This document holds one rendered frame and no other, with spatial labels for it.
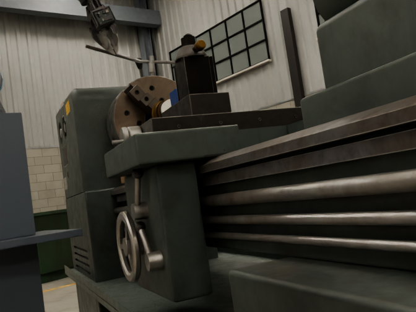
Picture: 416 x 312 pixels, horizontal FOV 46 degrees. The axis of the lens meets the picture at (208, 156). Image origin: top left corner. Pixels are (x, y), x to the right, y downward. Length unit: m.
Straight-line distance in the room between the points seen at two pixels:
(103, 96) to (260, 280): 1.33
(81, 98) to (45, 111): 10.65
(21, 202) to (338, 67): 1.00
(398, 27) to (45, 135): 11.89
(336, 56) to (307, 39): 9.24
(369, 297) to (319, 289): 0.07
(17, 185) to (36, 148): 10.72
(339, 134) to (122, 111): 1.20
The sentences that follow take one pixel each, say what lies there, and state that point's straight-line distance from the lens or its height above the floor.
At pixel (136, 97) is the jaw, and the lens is 1.69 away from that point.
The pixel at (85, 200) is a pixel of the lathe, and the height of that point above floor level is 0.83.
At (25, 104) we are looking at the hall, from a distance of 12.35.
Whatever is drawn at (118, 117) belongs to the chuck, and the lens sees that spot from 1.70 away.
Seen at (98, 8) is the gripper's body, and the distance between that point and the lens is 1.75.
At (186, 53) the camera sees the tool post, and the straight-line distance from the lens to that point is 1.17.
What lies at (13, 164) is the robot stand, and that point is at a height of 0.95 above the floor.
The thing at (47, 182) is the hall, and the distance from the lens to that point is 12.15.
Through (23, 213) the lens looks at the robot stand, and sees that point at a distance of 1.46.
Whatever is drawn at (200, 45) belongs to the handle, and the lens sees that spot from 1.14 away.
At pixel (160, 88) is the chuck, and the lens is 1.76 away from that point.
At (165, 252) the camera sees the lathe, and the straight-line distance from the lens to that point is 0.95.
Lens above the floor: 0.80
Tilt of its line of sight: 4 degrees up
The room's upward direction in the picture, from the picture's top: 8 degrees counter-clockwise
